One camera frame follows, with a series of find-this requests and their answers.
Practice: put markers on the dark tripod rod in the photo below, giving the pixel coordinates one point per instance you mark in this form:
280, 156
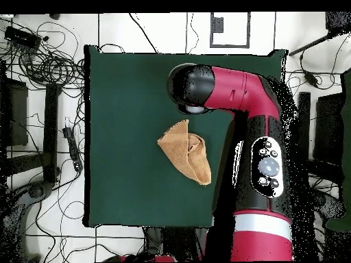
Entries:
310, 45

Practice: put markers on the dark grey power adapter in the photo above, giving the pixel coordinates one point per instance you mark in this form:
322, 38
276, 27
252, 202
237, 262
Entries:
311, 78

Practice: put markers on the tan terry towel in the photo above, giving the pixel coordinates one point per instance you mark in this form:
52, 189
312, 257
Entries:
181, 153

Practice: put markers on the small dark round object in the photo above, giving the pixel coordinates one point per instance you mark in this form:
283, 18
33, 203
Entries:
54, 16

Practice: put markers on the black electronics box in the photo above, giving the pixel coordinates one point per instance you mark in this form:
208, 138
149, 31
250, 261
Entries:
20, 37

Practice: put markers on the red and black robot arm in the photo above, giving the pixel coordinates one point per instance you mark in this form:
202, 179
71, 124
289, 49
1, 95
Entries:
241, 93

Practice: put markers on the black upright bar stand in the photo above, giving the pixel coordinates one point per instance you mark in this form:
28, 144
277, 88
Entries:
304, 109
50, 131

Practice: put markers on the grey curved base foot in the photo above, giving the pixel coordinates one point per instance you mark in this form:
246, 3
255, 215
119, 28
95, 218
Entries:
329, 204
35, 191

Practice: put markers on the dark green table cloth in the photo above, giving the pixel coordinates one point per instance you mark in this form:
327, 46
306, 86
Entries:
123, 96

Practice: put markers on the black power strip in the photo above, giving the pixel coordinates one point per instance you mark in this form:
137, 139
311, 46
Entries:
72, 148

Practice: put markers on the dark flat box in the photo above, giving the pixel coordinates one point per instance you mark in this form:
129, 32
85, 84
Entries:
16, 115
329, 128

